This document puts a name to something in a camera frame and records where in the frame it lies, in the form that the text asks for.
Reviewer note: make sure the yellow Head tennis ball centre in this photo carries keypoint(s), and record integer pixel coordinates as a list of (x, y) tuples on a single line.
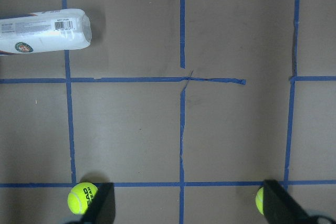
[(80, 197)]

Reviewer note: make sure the white blue tennis ball can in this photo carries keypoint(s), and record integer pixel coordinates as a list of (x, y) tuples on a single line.
[(56, 30)]

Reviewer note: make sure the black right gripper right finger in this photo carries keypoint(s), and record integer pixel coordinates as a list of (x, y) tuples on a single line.
[(279, 206)]

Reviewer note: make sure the yellow tennis ball far right-side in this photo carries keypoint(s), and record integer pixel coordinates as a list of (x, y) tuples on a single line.
[(259, 198)]

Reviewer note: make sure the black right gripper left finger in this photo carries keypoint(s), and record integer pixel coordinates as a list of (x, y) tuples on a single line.
[(102, 208)]

